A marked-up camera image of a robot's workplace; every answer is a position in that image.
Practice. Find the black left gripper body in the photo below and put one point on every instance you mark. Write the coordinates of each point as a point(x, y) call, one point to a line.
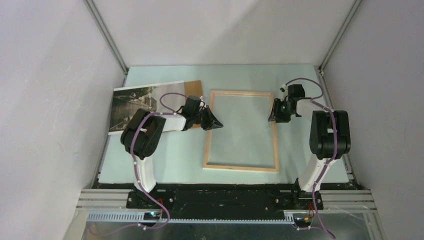
point(195, 114)

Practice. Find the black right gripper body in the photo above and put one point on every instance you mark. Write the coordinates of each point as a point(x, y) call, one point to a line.
point(282, 114)

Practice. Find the light wooden picture frame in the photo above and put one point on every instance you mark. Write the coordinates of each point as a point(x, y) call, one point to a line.
point(207, 142)

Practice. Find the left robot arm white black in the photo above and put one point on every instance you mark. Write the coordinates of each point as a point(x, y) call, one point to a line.
point(142, 135)

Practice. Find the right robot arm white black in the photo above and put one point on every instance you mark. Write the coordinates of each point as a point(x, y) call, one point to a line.
point(329, 137)

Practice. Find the printed photo with white border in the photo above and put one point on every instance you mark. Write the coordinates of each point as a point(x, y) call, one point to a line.
point(154, 97)

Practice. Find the brown backing board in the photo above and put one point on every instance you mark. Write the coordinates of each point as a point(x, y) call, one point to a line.
point(193, 88)

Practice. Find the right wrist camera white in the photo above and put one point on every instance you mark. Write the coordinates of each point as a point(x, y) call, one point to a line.
point(285, 93)

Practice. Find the right aluminium corner rail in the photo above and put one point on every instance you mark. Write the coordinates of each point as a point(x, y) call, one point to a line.
point(340, 34)

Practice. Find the aluminium corner rail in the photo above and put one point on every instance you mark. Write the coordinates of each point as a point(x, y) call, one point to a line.
point(340, 34)
point(106, 34)

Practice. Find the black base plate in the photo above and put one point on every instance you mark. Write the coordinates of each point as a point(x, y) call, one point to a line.
point(245, 202)

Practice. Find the left aluminium corner rail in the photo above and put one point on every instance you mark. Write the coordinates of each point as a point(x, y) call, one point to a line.
point(106, 34)

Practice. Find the front aluminium rail frame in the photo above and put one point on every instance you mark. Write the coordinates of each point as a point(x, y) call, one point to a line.
point(109, 203)

